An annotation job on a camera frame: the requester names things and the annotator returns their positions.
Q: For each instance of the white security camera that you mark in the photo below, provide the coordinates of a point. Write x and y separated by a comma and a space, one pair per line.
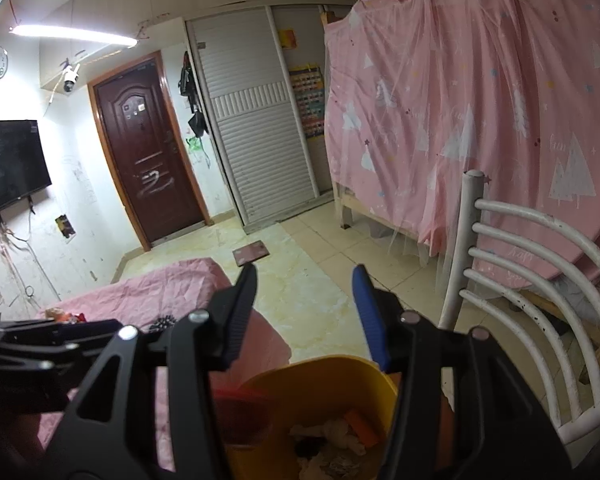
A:
70, 76

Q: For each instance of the black hanging bags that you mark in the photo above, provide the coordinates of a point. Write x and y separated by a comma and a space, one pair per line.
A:
187, 87

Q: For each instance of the pink bed curtain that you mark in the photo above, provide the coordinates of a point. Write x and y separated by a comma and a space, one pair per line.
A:
475, 110

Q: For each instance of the brown floor scale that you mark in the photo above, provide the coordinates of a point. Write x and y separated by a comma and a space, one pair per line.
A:
250, 253

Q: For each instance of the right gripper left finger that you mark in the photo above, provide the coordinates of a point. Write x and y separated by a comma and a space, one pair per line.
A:
230, 310

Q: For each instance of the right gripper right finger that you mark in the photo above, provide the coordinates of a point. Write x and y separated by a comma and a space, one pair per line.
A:
380, 313

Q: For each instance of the wooden bed frame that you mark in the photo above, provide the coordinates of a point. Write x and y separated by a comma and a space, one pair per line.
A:
480, 209

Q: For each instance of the dark brown door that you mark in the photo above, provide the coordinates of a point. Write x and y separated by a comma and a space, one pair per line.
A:
144, 150

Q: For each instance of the pink bed sheet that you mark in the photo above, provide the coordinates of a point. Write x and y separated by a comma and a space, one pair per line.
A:
145, 408

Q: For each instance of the white metal chair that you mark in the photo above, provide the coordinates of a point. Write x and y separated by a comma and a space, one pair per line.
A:
526, 290

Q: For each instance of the yellow trash bin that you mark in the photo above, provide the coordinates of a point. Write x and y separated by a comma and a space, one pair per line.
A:
326, 418

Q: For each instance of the black wall television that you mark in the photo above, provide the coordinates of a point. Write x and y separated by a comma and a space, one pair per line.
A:
23, 169

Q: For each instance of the black round mesh item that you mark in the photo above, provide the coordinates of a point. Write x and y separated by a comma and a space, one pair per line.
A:
163, 322

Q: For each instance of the white louvered wardrobe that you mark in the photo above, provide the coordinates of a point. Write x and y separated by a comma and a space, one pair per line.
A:
243, 60

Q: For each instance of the colourful wall chart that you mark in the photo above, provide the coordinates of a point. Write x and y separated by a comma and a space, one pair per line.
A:
309, 93

